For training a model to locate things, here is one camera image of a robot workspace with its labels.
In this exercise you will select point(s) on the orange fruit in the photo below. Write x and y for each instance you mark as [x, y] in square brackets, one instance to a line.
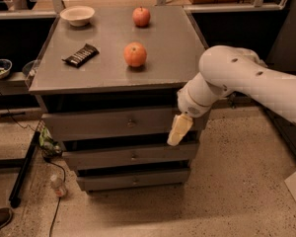
[135, 54]

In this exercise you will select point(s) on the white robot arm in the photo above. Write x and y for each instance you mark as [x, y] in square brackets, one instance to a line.
[224, 70]

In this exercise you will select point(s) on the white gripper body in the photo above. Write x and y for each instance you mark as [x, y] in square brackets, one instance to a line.
[189, 103]

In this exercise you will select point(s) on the grey top drawer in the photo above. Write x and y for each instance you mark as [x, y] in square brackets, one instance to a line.
[110, 123]

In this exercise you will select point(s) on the black candy bar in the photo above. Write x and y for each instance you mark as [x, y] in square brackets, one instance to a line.
[81, 56]

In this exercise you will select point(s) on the black metal leg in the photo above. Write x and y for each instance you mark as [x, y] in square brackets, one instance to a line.
[25, 164]

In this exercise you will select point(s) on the green chip bag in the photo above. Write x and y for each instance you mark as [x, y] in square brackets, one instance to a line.
[49, 147]

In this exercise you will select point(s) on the blue patterned bowl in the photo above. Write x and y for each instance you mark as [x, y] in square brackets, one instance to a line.
[5, 67]

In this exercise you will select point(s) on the grey drawer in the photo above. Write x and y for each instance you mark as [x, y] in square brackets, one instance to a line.
[133, 180]
[110, 123]
[130, 155]

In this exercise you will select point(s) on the grey bottom drawer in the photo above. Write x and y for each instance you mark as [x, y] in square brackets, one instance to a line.
[133, 180]

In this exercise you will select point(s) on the grey middle drawer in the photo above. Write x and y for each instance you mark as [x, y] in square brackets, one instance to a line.
[130, 155]

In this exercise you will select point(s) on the red apple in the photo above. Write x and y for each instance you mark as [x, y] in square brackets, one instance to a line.
[141, 17]

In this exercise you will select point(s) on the clear plastic container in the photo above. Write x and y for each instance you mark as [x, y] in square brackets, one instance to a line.
[30, 69]

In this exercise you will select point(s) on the dark shoe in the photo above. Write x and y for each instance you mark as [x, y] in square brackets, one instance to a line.
[6, 215]

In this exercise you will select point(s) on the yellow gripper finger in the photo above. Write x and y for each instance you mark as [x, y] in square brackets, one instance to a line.
[180, 127]

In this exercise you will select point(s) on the plastic bottle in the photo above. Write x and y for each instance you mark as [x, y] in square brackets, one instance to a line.
[58, 186]

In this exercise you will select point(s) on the beige bowl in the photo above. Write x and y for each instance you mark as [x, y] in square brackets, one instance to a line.
[77, 16]

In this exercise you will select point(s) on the grey drawer cabinet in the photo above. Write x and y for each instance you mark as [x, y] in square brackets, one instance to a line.
[107, 82]

